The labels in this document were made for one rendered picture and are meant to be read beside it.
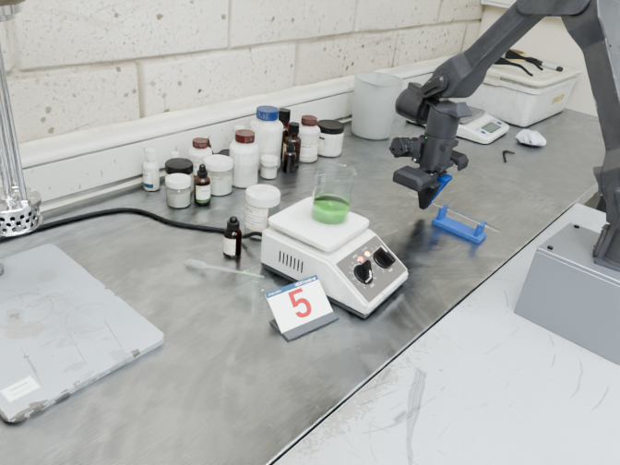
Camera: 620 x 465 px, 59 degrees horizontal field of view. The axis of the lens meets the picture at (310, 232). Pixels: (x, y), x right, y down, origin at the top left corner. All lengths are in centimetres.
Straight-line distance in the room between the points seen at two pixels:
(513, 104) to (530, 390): 117
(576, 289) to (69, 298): 70
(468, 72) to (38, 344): 76
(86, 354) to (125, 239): 29
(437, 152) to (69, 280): 65
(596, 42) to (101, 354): 76
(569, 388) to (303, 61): 99
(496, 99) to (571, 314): 107
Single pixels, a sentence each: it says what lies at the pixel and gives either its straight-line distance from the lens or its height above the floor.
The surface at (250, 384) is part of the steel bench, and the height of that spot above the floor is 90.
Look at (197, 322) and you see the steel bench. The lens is 77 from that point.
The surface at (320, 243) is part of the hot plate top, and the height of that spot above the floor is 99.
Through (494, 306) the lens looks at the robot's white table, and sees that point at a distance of 90.
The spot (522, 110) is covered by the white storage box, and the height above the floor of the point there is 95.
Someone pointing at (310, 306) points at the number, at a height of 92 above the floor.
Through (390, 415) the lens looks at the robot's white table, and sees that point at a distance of 68.
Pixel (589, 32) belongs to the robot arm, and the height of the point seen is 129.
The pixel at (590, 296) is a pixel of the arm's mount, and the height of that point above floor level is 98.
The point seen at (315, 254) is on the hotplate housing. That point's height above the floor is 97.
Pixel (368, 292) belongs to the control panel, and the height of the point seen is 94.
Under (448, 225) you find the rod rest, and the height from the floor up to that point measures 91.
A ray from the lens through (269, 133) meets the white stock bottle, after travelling 118.
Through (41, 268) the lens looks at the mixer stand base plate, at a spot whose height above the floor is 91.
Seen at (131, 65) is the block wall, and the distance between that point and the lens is 113.
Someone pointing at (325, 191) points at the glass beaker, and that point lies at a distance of 81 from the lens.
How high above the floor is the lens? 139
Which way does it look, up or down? 30 degrees down
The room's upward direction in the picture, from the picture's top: 7 degrees clockwise
